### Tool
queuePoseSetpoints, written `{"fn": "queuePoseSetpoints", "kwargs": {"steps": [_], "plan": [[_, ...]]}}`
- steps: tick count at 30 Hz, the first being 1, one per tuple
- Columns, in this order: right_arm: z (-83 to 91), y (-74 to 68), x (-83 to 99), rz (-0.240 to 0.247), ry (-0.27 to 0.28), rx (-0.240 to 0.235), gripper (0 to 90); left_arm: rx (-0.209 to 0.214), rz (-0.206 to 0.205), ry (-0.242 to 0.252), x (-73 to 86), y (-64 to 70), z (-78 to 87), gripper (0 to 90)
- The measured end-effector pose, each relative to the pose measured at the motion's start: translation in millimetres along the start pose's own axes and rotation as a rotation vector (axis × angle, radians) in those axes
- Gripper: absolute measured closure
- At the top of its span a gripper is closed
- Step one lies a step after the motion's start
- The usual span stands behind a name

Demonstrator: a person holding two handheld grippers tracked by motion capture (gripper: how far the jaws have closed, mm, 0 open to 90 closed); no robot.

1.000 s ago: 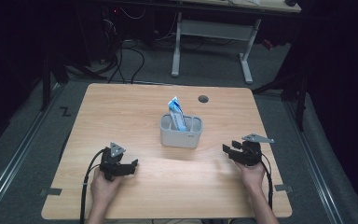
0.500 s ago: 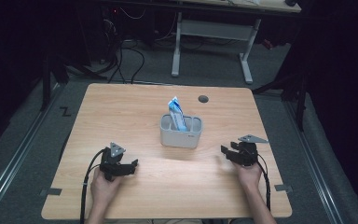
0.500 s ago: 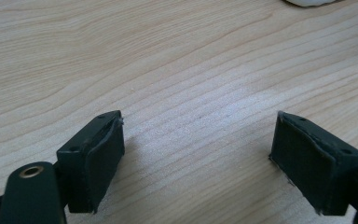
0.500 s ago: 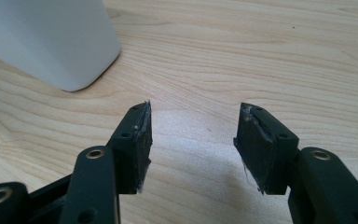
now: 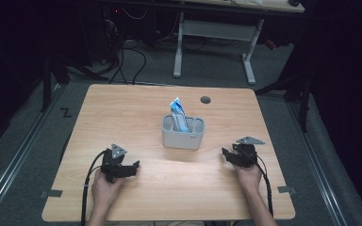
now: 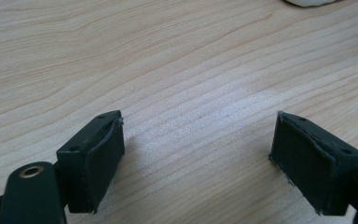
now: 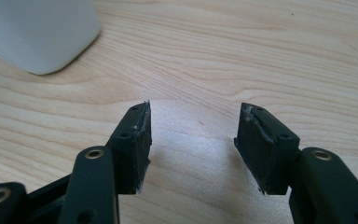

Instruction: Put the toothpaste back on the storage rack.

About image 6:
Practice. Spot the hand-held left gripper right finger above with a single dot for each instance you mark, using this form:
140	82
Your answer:
312	161

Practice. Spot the white round object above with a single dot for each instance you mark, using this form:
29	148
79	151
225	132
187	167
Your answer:
310	2

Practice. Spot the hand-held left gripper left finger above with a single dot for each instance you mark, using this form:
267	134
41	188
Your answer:
90	161

